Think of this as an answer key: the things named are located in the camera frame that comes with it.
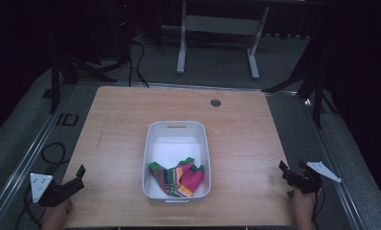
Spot white plastic basket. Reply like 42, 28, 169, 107
142, 120, 213, 205

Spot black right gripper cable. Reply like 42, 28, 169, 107
310, 187, 325, 230

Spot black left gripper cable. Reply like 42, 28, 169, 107
14, 185, 43, 229

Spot white metal desk frame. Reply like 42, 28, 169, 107
176, 0, 271, 81

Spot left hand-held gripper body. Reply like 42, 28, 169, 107
30, 172, 81, 208

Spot silver floor rail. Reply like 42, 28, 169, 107
302, 97, 369, 230
0, 83, 78, 228

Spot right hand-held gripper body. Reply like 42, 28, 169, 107
286, 160, 342, 195

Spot black hanging cables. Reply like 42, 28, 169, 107
126, 18, 150, 88

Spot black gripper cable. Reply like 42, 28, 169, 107
14, 185, 43, 229
310, 187, 325, 230

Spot pink sock with green cuff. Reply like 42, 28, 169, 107
176, 162, 206, 197

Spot person's left hand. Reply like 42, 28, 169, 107
39, 197, 74, 230

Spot striped colourful sock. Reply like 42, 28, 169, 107
147, 156, 196, 198

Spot black looped floor cable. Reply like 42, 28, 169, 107
40, 142, 71, 175

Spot black metal stand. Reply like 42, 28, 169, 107
261, 18, 340, 130
41, 0, 130, 115

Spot person's right hand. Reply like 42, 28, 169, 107
290, 186, 323, 230

